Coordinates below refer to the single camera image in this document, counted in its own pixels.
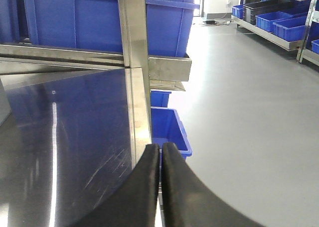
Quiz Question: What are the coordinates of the blue bin far shelf back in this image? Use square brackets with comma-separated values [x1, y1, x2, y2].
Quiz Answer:
[232, 4, 243, 19]

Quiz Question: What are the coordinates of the steel rack post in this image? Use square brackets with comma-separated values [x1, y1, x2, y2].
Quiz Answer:
[116, 0, 150, 68]

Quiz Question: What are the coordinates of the black tray on far shelf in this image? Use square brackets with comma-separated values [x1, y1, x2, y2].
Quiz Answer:
[243, 0, 294, 25]

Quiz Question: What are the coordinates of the blue bin far shelf middle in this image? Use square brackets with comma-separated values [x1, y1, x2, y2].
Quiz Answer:
[255, 11, 294, 32]

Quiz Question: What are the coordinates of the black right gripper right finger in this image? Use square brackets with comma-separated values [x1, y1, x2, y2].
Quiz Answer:
[161, 142, 261, 227]

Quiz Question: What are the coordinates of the steel shelf rack far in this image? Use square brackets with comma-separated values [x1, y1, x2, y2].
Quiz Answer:
[231, 0, 319, 65]

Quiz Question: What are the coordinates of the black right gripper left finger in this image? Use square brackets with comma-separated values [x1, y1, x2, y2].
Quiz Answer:
[71, 144, 160, 227]

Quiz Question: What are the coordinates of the blue bin under table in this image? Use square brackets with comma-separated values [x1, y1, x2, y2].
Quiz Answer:
[151, 107, 192, 159]

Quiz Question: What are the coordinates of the large blue bin on rack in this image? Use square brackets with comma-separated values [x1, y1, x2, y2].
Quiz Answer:
[24, 0, 198, 57]

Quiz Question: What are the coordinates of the blue bin shelf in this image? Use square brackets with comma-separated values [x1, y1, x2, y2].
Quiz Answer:
[255, 11, 294, 32]
[274, 16, 307, 42]
[232, 4, 243, 19]

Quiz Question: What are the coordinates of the blue bin far shelf front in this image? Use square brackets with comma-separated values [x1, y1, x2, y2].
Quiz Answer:
[274, 16, 307, 42]

